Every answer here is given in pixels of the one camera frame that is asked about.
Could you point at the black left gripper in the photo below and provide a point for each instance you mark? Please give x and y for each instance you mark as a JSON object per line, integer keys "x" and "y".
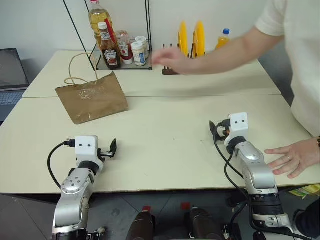
{"x": 106, "y": 154}

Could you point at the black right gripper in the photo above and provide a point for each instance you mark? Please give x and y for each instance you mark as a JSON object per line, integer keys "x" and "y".
{"x": 222, "y": 131}

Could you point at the brown paper bag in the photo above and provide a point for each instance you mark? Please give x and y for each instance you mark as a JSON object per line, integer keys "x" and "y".
{"x": 92, "y": 100}

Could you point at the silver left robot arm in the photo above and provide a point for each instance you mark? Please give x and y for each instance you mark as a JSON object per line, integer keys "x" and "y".
{"x": 72, "y": 200}

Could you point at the person's right forearm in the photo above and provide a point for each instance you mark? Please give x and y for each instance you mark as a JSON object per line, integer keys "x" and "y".
{"x": 225, "y": 57}

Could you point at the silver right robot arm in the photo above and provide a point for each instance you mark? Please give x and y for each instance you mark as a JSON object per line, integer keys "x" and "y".
{"x": 257, "y": 172}

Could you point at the person's right hand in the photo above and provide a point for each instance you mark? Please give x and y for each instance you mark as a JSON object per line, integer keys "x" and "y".
{"x": 175, "y": 60}

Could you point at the person's left hand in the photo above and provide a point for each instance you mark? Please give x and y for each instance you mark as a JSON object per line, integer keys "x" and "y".
{"x": 300, "y": 155}

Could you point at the dark wooden plate rack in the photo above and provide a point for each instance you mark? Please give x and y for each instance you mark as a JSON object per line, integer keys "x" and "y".
{"x": 170, "y": 72}

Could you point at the dark brown rounded shape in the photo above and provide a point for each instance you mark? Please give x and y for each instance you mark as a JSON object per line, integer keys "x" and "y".
{"x": 202, "y": 222}
{"x": 140, "y": 225}

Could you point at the orange juice bottle blue cap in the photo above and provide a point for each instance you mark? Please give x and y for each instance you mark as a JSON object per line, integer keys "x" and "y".
{"x": 222, "y": 41}

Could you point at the glass ketchup bottle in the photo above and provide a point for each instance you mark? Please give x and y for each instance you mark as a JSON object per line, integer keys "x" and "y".
{"x": 110, "y": 57}

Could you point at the yellow plate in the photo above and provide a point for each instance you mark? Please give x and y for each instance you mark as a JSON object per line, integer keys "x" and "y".
{"x": 183, "y": 37}
{"x": 200, "y": 37}

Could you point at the white seasoning jar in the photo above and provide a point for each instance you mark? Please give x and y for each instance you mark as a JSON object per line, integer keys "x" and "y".
{"x": 140, "y": 39}
{"x": 138, "y": 55}

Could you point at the red squeeze ketchup bottle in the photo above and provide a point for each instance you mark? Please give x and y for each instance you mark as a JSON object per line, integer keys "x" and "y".
{"x": 124, "y": 48}

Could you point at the yellow green packet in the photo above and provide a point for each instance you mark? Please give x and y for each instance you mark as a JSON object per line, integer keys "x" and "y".
{"x": 307, "y": 191}

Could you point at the person's white t-shirt torso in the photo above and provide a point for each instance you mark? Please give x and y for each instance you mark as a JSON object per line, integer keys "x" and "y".
{"x": 305, "y": 62}

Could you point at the red plastic stick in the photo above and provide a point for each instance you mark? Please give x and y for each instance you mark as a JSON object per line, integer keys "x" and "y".
{"x": 110, "y": 27}

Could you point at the dark laptop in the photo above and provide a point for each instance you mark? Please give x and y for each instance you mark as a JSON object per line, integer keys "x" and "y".
{"x": 12, "y": 67}

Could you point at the large cooking oil bottle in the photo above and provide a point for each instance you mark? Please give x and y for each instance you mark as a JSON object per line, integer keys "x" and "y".
{"x": 96, "y": 17}

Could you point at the dark fabric object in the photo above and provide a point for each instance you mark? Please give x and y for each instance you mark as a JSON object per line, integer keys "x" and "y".
{"x": 310, "y": 220}

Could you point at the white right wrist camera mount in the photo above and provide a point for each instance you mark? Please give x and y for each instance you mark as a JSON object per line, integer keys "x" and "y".
{"x": 238, "y": 127}

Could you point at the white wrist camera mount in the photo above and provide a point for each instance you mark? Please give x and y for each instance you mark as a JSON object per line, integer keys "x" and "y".
{"x": 85, "y": 150}
{"x": 238, "y": 127}

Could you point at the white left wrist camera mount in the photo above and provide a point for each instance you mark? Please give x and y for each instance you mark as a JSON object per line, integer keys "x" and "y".
{"x": 85, "y": 150}

